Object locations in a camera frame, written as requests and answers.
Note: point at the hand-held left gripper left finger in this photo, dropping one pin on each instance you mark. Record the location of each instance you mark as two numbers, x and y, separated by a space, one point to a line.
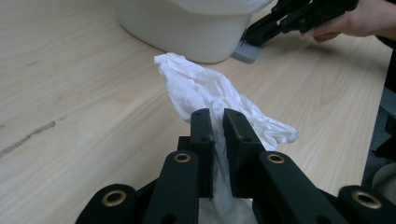
202 149

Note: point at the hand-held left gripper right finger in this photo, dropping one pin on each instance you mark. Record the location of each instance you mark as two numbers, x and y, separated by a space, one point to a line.
241 149

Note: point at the white pedal trash can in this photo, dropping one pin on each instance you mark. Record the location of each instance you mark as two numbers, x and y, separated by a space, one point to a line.
186 28

